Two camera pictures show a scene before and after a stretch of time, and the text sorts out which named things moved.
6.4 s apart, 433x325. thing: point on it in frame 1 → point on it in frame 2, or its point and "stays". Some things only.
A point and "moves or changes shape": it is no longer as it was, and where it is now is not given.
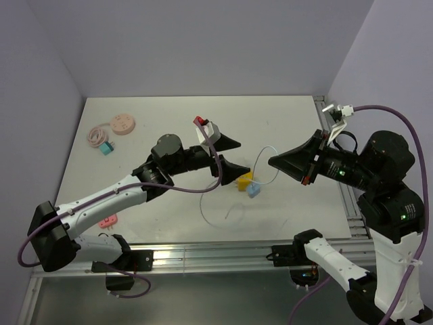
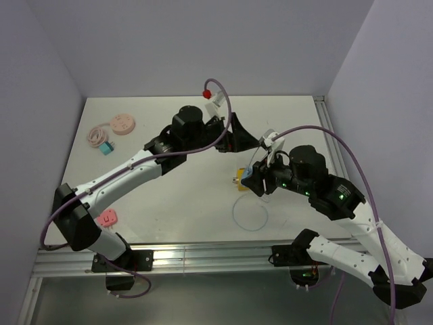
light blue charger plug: [253, 189] moves or changes shape
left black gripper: [229, 170] → [239, 139]
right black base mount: [303, 270] stays
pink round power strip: [122, 124] stays
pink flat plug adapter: [108, 221] stays
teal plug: [106, 147] stays
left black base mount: [120, 273] stays
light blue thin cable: [253, 176] → [249, 169]
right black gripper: [300, 160] → [255, 181]
